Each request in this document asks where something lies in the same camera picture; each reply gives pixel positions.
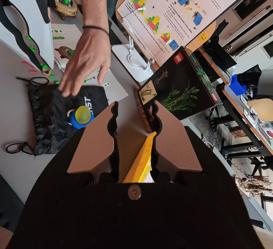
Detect black drawstring bag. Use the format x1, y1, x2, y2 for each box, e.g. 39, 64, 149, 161
5, 77, 109, 156

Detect brown woven object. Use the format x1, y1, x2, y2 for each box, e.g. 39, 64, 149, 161
236, 174, 273, 199

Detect black rectangular box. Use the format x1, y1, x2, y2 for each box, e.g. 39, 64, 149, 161
108, 20, 122, 46

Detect grey desk with wooden edge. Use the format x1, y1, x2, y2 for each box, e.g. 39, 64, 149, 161
197, 46, 273, 158

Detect blue plastic bin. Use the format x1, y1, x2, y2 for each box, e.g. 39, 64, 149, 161
230, 74, 248, 96

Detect black coiled cable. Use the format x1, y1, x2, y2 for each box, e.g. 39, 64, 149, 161
209, 107, 256, 154

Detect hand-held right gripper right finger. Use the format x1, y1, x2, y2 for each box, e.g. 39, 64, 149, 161
151, 100, 203, 181

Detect white crumpled bags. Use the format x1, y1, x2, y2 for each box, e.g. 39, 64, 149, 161
140, 162, 154, 183

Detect blue and yellow toy figure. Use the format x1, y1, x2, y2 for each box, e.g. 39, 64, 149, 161
68, 105, 94, 130

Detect black building set box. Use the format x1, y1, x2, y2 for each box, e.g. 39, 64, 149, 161
134, 46, 223, 133

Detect printed instruction sheet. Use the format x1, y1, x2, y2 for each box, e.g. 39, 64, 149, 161
117, 0, 269, 61

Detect white stand base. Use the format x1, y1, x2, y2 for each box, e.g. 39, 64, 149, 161
244, 108, 259, 126
111, 38, 156, 82

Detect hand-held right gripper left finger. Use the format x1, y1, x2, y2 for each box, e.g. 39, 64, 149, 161
67, 101, 119, 182

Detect open building instruction booklet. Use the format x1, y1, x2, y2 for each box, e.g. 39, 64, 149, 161
51, 23, 129, 102

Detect black equipment box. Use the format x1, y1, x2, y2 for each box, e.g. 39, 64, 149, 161
200, 20, 237, 83

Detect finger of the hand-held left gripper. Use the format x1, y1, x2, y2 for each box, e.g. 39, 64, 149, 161
1, 0, 54, 69
0, 0, 43, 71

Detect yellow plastic bin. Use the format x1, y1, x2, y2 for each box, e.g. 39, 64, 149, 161
123, 131, 157, 183

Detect black hair tie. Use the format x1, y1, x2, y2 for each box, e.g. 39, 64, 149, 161
82, 25, 109, 35

